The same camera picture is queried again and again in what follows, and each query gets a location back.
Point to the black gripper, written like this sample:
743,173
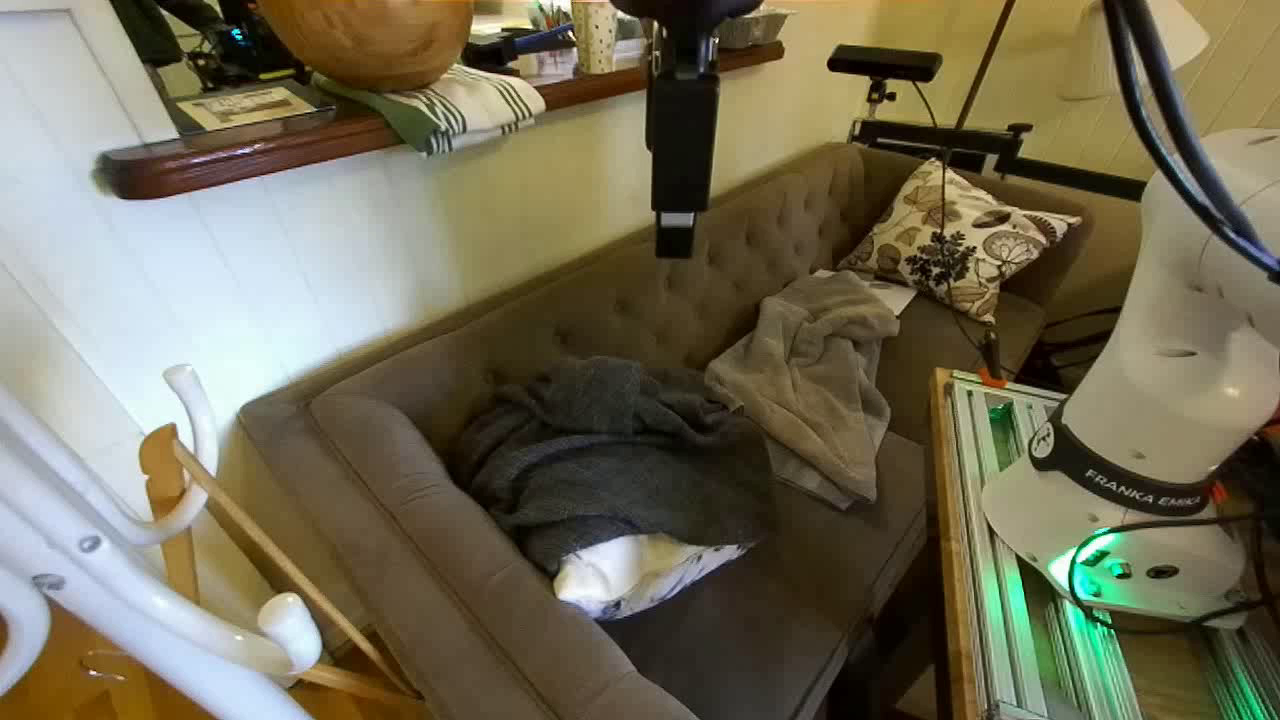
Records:
680,109

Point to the white lamp shade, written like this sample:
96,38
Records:
1172,33

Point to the black camera on stand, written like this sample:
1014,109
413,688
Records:
883,64

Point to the framed picture on shelf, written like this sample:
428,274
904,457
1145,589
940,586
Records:
245,107

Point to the brown round basket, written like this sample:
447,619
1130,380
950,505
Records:
389,45

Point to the striped green white cloth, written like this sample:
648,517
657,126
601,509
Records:
459,109

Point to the light grey towel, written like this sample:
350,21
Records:
806,375

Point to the dark grey blanket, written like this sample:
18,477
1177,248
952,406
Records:
605,449

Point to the dark wooden shelf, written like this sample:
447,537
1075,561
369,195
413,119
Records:
222,157

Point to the floral patterned pillow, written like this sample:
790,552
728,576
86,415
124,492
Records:
956,241

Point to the white coat rack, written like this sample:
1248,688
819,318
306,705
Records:
68,547

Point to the aluminium frame robot table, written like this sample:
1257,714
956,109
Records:
1019,650

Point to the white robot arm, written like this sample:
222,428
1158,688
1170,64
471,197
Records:
1115,492

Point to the wooden clothing hanger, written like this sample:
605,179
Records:
363,672

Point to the grey tufted sofa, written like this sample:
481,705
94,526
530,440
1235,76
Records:
472,620

